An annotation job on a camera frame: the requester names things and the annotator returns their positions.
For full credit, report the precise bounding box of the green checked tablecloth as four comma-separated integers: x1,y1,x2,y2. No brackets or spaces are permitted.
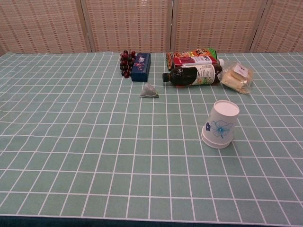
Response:
0,51,303,219

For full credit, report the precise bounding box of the grey pyramid tea bag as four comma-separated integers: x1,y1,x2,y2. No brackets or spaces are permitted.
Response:
140,83,160,99

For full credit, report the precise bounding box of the blue rectangular carton box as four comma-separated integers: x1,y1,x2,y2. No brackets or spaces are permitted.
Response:
131,52,152,83

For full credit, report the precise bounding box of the clear packet of yellow cake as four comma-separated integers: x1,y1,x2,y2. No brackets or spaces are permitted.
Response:
217,60,254,95

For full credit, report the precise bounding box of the orange green snack bag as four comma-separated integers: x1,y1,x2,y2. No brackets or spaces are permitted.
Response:
165,48,218,70

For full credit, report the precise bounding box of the dark drink bottle black cap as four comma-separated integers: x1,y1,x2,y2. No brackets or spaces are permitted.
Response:
162,64,223,88

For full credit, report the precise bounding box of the woven bamboo screen panel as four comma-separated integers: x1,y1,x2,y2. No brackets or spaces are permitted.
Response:
172,0,270,53
253,0,303,53
80,0,175,53
0,0,86,55

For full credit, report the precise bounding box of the red label bottle white cap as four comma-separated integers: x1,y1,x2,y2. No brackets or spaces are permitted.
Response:
170,56,225,70

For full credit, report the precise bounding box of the bunch of dark red grapes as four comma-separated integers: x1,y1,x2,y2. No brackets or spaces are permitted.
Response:
119,49,136,78

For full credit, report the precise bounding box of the white paper cup large flower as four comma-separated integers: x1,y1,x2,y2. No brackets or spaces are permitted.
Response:
201,100,240,145

